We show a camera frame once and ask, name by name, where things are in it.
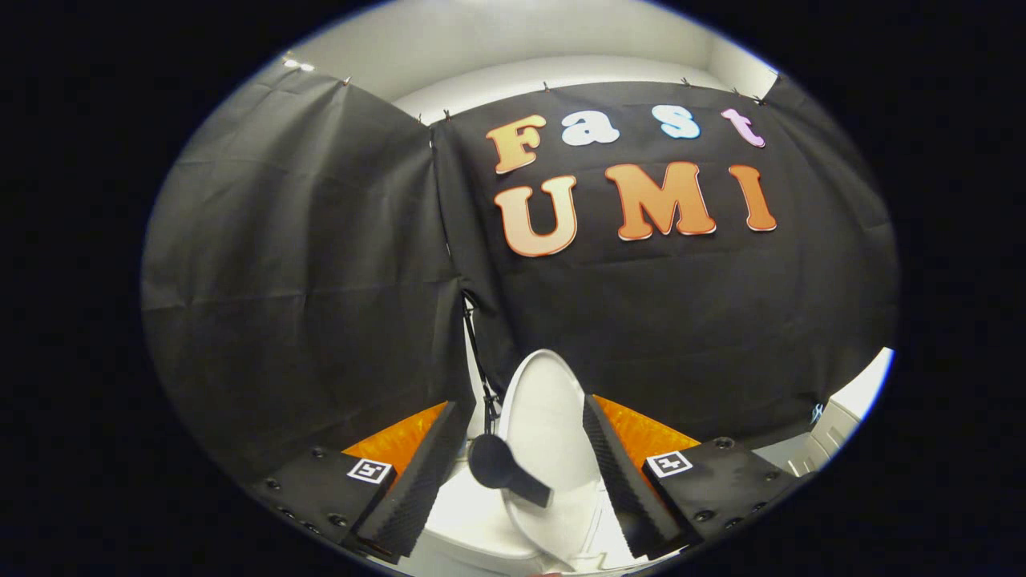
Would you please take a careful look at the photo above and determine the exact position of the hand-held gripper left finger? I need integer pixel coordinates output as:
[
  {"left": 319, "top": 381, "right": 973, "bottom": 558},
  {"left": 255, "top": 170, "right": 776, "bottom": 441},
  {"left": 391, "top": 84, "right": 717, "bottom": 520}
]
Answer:
[{"left": 244, "top": 401, "right": 474, "bottom": 564}]

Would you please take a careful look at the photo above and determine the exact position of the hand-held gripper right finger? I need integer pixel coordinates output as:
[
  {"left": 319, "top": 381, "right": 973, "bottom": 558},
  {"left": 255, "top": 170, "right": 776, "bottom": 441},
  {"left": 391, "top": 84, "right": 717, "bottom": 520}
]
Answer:
[{"left": 582, "top": 394, "right": 802, "bottom": 560}]

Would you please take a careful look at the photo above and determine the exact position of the black round lid lifter handle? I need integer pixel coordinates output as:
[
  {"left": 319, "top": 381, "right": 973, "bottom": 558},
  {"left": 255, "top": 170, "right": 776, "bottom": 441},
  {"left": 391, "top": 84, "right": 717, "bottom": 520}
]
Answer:
[{"left": 469, "top": 434, "right": 554, "bottom": 508}]

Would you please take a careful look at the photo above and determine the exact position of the white toilet lid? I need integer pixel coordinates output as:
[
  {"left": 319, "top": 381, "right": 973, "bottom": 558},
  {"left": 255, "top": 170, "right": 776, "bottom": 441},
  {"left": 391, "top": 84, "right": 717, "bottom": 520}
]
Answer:
[{"left": 497, "top": 349, "right": 612, "bottom": 566}]

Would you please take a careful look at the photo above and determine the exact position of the white toilet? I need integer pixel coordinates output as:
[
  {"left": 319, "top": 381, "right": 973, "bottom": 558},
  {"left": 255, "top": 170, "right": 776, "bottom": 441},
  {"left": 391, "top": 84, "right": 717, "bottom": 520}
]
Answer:
[{"left": 397, "top": 449, "right": 650, "bottom": 577}]

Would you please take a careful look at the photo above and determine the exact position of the thin black pole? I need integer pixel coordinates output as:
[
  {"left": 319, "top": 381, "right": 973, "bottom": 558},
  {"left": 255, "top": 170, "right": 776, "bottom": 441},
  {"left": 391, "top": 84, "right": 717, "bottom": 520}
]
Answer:
[{"left": 461, "top": 290, "right": 504, "bottom": 438}]

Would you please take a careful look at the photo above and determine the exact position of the white drawer cabinet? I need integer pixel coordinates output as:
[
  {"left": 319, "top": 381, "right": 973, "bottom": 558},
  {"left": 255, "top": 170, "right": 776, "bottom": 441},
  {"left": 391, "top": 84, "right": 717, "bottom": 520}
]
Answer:
[{"left": 753, "top": 346, "right": 895, "bottom": 478}]

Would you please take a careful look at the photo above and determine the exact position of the black backdrop cloth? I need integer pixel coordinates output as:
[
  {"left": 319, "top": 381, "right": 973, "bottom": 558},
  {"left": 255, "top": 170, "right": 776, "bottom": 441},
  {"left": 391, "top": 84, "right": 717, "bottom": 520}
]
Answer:
[{"left": 143, "top": 60, "right": 899, "bottom": 482}]

